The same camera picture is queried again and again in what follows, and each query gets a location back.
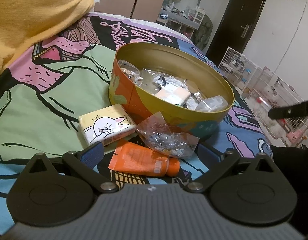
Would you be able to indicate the green jacket hanging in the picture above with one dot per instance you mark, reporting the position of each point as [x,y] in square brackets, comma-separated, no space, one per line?
[201,36]

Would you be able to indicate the cluttered white shelf desk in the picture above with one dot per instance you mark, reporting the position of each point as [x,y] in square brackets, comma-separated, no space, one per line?
[185,22]

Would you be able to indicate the white soap box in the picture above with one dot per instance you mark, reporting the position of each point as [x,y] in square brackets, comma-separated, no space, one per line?
[173,94]

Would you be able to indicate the colourful cartoon bed sheet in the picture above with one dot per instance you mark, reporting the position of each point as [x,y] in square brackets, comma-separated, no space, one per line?
[43,93]

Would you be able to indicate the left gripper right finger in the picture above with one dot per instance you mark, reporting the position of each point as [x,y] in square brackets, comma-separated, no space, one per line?
[218,163]

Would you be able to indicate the white wire pet cage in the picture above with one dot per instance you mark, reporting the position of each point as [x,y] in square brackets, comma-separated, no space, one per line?
[262,90]

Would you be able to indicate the crumpled clear bag in tin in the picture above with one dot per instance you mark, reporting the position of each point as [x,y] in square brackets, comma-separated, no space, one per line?
[153,81]

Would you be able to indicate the orange cream tube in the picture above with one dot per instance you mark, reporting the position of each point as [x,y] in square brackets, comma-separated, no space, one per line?
[135,159]

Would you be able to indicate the round gold tin container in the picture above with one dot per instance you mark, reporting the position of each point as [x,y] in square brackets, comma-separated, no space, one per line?
[140,104]

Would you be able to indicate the dark door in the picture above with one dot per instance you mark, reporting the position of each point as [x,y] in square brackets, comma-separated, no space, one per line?
[236,27]

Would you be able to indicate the yellow orange blanket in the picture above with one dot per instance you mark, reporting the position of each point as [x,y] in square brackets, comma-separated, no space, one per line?
[24,23]

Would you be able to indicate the clear plastic bag of items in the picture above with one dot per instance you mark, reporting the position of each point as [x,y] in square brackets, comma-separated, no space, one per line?
[157,135]

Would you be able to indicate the cartoon rabbit tissue pack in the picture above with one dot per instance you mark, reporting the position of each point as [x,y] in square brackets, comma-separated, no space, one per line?
[106,125]

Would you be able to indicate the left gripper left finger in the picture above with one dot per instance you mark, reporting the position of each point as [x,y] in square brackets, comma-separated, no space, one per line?
[81,164]

